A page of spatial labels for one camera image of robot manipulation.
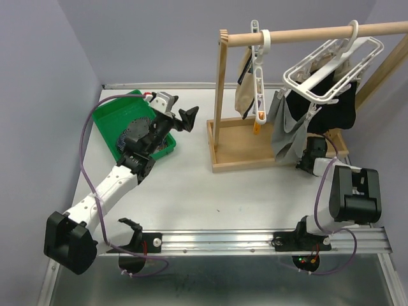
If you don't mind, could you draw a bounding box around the white rectangular clip hanger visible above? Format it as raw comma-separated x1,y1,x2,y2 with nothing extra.
280,20,384,105

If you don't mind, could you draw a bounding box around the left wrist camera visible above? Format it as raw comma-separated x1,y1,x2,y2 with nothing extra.
144,91,179,117

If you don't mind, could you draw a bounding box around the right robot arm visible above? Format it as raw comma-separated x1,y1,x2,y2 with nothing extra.
293,136,382,249

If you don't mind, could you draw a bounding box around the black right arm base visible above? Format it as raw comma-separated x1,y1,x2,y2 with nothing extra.
271,217,332,252

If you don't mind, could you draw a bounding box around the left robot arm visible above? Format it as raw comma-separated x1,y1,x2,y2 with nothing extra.
44,106,199,275

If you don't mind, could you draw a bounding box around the orange clothes peg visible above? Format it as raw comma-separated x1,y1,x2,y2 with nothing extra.
252,111,265,135

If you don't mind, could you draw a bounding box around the beige underwear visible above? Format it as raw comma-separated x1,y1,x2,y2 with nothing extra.
235,47,254,119

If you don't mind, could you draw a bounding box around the aluminium mounting rail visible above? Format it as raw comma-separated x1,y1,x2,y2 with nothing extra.
92,227,392,257

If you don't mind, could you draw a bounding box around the wooden clothes rack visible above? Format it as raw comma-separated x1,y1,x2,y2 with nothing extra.
207,21,407,173

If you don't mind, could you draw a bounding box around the grey underwear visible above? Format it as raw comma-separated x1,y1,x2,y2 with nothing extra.
267,91,316,164

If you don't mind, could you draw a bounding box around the green plastic tray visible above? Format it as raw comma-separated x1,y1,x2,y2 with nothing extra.
92,97,157,161

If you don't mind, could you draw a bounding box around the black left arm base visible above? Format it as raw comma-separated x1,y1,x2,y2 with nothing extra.
108,217,163,254

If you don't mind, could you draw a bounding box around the blue striped underwear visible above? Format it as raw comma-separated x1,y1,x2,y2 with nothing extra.
115,116,169,154

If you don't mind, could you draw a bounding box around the white straight clip hanger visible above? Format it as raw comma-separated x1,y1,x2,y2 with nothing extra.
251,20,271,124

